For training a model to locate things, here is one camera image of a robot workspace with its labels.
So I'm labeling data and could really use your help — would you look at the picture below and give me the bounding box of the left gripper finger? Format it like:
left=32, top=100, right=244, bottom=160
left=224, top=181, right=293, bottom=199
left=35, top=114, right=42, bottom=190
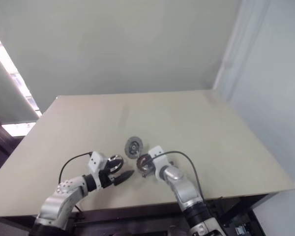
left=114, top=169, right=135, bottom=187
left=105, top=160, right=123, bottom=174

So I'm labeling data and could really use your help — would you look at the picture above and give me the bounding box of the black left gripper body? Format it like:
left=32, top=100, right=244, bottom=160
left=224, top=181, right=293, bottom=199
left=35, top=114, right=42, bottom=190
left=99, top=168, right=116, bottom=189

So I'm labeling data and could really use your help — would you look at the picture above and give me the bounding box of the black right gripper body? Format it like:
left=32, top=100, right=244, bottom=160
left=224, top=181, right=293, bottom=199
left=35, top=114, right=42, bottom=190
left=147, top=156, right=156, bottom=177

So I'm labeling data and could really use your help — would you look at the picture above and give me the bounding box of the dark round motor housing base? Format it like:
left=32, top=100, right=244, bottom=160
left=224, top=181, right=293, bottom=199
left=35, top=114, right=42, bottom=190
left=137, top=154, right=153, bottom=178

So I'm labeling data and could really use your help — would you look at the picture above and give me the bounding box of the silver spoked rotor ring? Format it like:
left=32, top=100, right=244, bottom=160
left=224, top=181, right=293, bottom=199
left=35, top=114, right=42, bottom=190
left=106, top=154, right=125, bottom=174

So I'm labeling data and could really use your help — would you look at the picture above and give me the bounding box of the grey round housing lid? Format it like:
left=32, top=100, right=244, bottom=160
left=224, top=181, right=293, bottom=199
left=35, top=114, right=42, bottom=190
left=124, top=136, right=145, bottom=159

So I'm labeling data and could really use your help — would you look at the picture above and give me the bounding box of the dark wooden furniture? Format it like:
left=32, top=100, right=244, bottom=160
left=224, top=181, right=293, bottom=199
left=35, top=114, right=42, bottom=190
left=0, top=112, right=23, bottom=181

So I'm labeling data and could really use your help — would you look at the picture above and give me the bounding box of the grey-green roller blind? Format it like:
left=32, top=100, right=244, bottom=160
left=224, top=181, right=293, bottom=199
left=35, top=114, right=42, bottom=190
left=0, top=48, right=40, bottom=125

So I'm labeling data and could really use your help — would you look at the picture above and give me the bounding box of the bright window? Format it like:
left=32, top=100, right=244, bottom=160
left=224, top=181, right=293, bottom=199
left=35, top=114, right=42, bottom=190
left=0, top=23, right=43, bottom=137

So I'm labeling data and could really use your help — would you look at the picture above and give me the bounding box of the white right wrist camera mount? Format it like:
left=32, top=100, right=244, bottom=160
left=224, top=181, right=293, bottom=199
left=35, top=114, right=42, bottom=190
left=148, top=146, right=172, bottom=182

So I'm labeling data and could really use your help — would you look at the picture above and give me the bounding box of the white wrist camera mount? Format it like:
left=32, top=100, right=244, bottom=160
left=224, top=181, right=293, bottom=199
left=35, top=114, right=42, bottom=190
left=148, top=146, right=172, bottom=182
left=88, top=151, right=107, bottom=190

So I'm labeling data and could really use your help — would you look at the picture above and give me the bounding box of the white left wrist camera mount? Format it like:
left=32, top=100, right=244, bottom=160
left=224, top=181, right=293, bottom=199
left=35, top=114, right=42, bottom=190
left=88, top=151, right=107, bottom=190

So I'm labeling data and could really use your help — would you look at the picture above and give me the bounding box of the dark table frame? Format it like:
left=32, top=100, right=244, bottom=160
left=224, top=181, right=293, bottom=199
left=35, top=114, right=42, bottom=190
left=0, top=193, right=277, bottom=236

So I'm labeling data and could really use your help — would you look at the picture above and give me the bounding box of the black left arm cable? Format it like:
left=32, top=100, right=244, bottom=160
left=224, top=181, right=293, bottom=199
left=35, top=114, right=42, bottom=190
left=59, top=151, right=93, bottom=184

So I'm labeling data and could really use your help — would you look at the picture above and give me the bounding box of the white wall conduit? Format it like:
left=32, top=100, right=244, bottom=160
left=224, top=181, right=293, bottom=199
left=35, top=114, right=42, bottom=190
left=212, top=0, right=252, bottom=89

